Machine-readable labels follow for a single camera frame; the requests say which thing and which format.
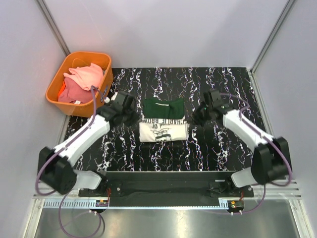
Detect white green raglan t-shirt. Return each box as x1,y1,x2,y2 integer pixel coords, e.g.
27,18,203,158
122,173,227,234
139,98,189,142

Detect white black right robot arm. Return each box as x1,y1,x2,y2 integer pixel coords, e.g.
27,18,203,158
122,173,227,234
191,90,293,197

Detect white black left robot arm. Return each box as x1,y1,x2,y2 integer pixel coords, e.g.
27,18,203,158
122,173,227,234
35,92,140,196

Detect black marble pattern mat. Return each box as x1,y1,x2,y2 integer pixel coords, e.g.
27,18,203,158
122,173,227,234
74,67,264,172

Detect light pink folded shirt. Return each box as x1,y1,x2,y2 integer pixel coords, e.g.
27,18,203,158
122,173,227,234
63,63,104,91

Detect dark pink folded shirt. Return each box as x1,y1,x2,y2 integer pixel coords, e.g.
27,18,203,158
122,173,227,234
57,78,93,104

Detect orange garment in basket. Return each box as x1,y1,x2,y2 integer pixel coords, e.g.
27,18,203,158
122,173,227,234
57,82,66,98

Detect orange plastic laundry basket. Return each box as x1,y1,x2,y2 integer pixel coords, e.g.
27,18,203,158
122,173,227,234
46,51,113,118

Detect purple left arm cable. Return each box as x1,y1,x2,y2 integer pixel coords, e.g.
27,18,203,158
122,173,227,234
34,85,109,235

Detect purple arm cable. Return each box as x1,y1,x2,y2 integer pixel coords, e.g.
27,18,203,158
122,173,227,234
34,85,109,235
210,93,294,215

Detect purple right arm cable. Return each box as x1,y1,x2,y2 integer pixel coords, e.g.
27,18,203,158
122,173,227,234
210,93,294,215

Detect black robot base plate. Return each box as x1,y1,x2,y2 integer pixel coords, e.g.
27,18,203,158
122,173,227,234
79,172,254,209

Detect aluminium rail frame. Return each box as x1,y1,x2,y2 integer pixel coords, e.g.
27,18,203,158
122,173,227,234
22,0,317,238

